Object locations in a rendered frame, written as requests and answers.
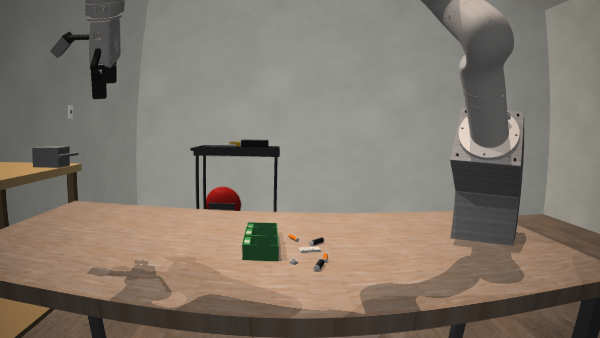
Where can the green three-compartment tray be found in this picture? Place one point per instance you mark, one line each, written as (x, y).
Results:
(257, 234)

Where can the white domino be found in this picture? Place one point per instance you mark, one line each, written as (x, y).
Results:
(309, 249)

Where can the black aa battery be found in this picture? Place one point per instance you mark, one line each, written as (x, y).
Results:
(318, 265)
(316, 241)

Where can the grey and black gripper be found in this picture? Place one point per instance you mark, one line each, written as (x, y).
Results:
(103, 49)

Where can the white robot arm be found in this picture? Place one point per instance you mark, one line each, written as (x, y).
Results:
(487, 40)

